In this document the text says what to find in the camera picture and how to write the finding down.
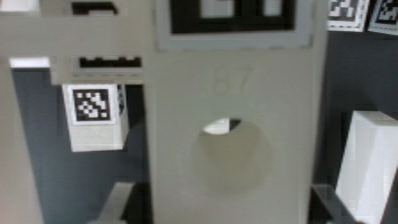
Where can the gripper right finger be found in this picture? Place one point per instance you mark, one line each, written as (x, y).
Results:
(328, 212)

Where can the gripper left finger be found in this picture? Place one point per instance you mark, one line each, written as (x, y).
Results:
(110, 214)

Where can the white chair back frame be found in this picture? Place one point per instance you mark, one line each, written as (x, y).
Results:
(232, 54)

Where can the white chair leg with marker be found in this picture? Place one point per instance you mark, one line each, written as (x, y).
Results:
(96, 112)

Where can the white chair seat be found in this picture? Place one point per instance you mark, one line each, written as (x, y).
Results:
(97, 70)

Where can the white marker cube right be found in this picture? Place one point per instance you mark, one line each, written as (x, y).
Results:
(383, 17)

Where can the white marker cube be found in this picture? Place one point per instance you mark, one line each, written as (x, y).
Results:
(383, 17)
(346, 15)

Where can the white marker cube left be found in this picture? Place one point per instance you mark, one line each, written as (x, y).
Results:
(346, 15)

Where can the white U-shaped fence frame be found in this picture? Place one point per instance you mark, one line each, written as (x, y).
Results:
(367, 165)

